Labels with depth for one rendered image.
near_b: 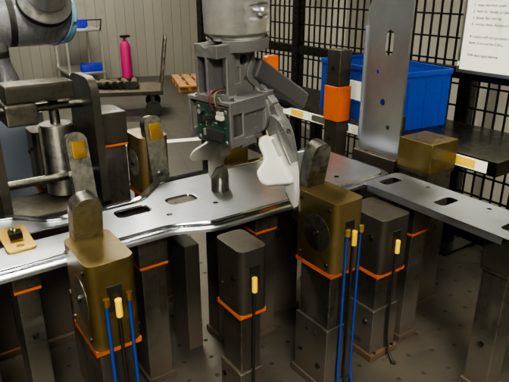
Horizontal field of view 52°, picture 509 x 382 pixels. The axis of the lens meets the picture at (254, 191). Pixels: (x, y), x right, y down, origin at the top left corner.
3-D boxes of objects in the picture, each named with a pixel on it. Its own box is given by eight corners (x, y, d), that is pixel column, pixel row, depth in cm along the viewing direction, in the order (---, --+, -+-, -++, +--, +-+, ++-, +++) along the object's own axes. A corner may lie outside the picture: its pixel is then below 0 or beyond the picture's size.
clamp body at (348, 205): (335, 411, 85) (349, 213, 72) (288, 370, 94) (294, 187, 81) (363, 393, 88) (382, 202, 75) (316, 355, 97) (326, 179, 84)
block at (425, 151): (411, 310, 110) (433, 145, 97) (382, 293, 116) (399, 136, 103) (435, 298, 114) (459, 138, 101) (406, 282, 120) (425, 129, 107)
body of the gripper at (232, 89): (189, 142, 63) (181, 39, 59) (238, 125, 69) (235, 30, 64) (234, 155, 59) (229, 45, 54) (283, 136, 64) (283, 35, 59)
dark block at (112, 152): (121, 311, 110) (99, 113, 94) (109, 295, 115) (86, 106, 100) (143, 303, 112) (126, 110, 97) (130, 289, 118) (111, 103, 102)
